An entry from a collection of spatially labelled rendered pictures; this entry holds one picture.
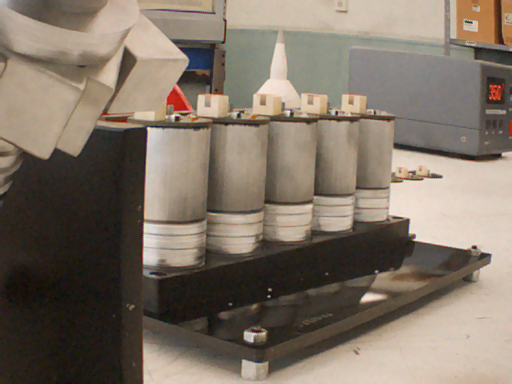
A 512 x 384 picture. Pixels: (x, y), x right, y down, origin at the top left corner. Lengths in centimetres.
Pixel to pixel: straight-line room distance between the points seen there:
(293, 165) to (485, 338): 9
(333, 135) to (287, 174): 3
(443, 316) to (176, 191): 10
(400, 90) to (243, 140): 59
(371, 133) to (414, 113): 51
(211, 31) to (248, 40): 287
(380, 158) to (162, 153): 12
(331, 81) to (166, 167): 572
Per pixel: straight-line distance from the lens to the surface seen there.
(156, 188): 26
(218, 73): 362
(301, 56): 612
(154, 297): 26
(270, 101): 30
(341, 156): 33
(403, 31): 569
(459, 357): 27
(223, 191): 28
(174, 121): 26
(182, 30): 343
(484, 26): 489
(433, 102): 85
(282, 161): 30
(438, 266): 34
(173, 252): 26
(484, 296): 34
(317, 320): 26
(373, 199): 35
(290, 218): 31
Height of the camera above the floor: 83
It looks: 9 degrees down
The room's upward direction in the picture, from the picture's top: 3 degrees clockwise
